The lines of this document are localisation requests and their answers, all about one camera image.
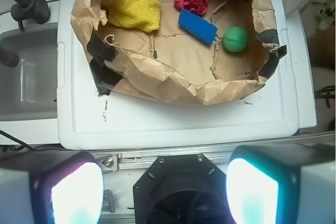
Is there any yellow cloth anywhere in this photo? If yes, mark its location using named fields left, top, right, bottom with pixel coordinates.
left=102, top=0, right=161, bottom=33

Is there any white plastic bin lid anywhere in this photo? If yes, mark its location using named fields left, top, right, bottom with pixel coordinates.
left=57, top=0, right=299, bottom=150

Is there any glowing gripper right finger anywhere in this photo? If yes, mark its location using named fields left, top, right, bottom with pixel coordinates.
left=226, top=144, right=335, bottom=223

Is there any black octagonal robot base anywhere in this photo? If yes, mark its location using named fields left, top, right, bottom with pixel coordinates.
left=133, top=159, right=234, bottom=223

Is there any aluminium frame rail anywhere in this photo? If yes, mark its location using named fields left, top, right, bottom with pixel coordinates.
left=92, top=131, right=335, bottom=173

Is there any green ball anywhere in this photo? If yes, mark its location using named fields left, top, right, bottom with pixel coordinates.
left=222, top=26, right=248, bottom=53

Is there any blue sponge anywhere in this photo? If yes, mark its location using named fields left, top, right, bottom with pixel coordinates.
left=178, top=9, right=218, bottom=45

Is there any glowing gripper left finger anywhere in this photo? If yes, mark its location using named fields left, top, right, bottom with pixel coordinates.
left=1, top=151, right=104, bottom=223

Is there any dark grey pipe fixture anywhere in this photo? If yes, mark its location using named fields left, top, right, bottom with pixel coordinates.
left=10, top=0, right=51, bottom=31

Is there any grey plastic bin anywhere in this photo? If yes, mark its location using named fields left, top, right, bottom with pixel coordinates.
left=1, top=23, right=58, bottom=122

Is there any brown paper bag tray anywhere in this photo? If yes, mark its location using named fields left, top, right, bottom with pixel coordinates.
left=71, top=0, right=287, bottom=105

